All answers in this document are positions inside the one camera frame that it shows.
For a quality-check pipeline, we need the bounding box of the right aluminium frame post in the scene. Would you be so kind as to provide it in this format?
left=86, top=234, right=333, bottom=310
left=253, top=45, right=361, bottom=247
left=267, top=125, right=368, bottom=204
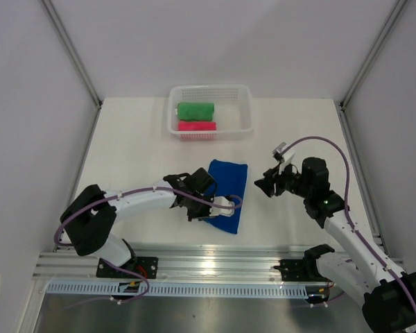
left=339, top=0, right=412, bottom=112

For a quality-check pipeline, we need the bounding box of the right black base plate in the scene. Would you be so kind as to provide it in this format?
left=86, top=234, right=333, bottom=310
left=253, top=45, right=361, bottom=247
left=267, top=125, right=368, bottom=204
left=272, top=259, right=330, bottom=282

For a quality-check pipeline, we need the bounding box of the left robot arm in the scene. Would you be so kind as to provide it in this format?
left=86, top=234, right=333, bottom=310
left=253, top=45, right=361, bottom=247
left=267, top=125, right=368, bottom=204
left=60, top=168, right=222, bottom=278

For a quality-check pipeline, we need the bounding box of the left aluminium frame post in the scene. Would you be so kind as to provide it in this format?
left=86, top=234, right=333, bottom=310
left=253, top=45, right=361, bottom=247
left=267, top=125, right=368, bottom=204
left=37, top=0, right=103, bottom=109

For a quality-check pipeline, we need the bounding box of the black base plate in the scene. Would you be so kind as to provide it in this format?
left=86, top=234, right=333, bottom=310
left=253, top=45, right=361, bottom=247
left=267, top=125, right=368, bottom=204
left=96, top=257, right=159, bottom=280
left=272, top=259, right=330, bottom=282

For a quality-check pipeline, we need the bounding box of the white plastic basket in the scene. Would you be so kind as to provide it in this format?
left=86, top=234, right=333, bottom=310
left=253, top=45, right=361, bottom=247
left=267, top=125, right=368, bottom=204
left=166, top=84, right=254, bottom=141

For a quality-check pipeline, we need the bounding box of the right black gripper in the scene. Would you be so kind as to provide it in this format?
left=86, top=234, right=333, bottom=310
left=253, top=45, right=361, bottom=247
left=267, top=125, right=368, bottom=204
left=254, top=160, right=311, bottom=199

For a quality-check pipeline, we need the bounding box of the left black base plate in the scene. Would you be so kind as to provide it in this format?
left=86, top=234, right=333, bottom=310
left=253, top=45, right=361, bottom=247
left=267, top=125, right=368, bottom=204
left=96, top=257, right=159, bottom=280

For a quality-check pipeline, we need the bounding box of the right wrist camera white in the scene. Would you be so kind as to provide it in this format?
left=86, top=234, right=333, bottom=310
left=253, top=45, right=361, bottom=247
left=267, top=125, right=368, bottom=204
left=272, top=142, right=295, bottom=174

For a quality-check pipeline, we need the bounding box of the purple cable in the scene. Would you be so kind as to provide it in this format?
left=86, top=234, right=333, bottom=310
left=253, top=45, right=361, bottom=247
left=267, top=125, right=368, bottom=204
left=53, top=186, right=245, bottom=308
left=286, top=135, right=416, bottom=333

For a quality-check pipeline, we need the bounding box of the blue towel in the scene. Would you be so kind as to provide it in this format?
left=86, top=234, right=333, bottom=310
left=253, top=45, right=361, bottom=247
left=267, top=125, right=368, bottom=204
left=205, top=160, right=248, bottom=234

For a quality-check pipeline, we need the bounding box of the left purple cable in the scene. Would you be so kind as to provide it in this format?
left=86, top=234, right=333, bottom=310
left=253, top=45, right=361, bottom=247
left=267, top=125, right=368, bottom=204
left=53, top=186, right=245, bottom=308

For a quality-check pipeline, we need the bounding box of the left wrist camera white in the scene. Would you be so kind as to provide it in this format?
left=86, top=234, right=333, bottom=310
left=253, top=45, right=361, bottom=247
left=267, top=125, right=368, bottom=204
left=209, top=196, right=234, bottom=218

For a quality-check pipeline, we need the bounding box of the slotted cable duct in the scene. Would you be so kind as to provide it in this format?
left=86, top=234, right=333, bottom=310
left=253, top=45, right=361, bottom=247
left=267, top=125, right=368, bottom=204
left=46, top=281, right=308, bottom=299

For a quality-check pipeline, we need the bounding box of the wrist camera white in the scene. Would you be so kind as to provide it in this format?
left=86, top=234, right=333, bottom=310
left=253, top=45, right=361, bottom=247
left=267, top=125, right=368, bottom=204
left=272, top=142, right=295, bottom=174
left=209, top=196, right=234, bottom=218

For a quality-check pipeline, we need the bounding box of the aluminium frame post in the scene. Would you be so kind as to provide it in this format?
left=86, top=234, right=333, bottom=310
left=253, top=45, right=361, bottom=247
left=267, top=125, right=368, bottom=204
left=37, top=0, right=103, bottom=109
left=339, top=0, right=412, bottom=112

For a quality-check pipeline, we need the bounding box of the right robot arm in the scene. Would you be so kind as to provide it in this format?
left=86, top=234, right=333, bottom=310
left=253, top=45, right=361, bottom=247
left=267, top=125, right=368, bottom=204
left=255, top=154, right=416, bottom=332

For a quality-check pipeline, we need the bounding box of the aluminium mounting rail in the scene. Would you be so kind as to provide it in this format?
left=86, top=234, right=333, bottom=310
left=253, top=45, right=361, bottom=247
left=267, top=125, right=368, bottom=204
left=32, top=243, right=310, bottom=284

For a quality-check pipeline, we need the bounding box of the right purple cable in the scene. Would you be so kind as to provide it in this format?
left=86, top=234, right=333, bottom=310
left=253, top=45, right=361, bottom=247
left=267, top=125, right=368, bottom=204
left=286, top=135, right=416, bottom=333

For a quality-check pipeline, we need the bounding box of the pink towel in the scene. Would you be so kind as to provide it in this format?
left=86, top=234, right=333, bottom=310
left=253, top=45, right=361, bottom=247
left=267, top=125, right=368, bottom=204
left=177, top=121, right=217, bottom=132

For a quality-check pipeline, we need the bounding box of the green towel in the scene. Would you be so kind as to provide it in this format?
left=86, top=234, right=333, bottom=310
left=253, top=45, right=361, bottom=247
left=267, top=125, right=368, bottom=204
left=176, top=102, right=215, bottom=121

